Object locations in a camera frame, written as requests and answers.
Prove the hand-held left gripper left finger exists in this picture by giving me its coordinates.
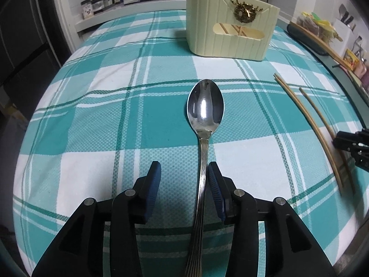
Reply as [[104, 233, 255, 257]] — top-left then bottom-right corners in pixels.
[[32, 161, 162, 277]]

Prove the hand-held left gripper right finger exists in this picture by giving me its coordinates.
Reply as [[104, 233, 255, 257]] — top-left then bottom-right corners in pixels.
[[208, 162, 336, 277]]

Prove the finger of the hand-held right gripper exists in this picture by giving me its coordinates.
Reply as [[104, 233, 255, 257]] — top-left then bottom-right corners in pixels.
[[333, 130, 369, 175]]

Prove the large metal spoon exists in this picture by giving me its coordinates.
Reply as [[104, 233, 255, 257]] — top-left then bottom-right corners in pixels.
[[184, 79, 225, 277]]

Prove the cream utensil holder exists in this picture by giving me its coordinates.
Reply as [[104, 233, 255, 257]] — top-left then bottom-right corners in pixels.
[[185, 0, 280, 61]]

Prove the pink cup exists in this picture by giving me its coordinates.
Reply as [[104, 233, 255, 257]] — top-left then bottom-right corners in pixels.
[[356, 59, 369, 79]]

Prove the wooden cutting board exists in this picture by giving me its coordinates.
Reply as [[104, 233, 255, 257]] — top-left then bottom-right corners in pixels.
[[290, 20, 356, 70]]

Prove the teal white checked tablecloth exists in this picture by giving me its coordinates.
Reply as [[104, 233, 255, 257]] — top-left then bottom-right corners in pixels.
[[13, 9, 369, 277]]

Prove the white knife block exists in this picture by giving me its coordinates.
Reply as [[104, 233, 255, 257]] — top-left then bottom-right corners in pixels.
[[331, 19, 358, 50]]

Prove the black tray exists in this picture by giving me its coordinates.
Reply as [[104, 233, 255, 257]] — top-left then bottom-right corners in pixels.
[[287, 23, 330, 56]]

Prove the white label spice jar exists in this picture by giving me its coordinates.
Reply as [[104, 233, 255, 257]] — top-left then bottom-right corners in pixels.
[[81, 0, 94, 19]]

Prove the dark refrigerator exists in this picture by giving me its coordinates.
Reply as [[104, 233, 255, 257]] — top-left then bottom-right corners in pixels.
[[0, 0, 67, 116]]

